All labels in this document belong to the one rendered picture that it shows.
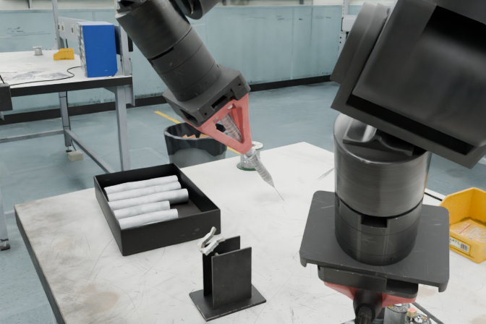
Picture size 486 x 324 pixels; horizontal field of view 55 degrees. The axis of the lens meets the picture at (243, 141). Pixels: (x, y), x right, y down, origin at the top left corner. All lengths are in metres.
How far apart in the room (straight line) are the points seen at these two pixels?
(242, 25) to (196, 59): 5.03
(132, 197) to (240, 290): 0.34
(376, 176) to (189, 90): 0.25
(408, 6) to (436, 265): 0.20
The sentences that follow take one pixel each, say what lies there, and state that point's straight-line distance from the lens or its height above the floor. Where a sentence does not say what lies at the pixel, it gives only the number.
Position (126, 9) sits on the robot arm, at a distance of 0.46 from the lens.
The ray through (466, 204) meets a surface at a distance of 0.88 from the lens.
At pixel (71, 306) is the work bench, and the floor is 0.75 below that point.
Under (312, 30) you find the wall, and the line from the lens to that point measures 6.15.
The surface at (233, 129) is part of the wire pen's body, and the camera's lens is 0.52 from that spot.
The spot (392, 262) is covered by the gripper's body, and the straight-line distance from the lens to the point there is 0.34.
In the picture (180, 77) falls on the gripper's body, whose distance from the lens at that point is 0.47.
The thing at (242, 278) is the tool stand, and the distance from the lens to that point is 0.60.
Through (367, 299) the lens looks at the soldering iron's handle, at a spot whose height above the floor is 0.91.
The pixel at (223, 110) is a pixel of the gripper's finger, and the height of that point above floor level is 1.00.
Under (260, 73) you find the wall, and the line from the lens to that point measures 5.71.
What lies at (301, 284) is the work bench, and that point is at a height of 0.75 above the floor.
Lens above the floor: 1.12
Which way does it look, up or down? 18 degrees down
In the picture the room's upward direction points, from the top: straight up
